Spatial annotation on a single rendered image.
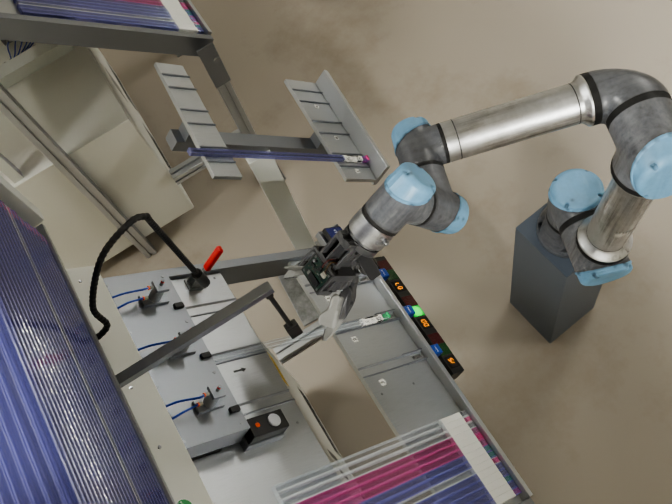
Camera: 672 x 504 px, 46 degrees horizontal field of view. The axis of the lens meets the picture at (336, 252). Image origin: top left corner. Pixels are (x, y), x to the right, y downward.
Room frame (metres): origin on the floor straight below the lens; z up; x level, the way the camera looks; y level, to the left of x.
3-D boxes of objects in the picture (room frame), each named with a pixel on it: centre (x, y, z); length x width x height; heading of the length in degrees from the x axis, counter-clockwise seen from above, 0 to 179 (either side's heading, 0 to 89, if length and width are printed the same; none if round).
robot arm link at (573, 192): (0.68, -0.55, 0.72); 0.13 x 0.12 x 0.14; 172
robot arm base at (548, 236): (0.68, -0.55, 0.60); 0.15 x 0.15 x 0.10
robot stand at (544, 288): (0.68, -0.55, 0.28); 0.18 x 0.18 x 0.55; 16
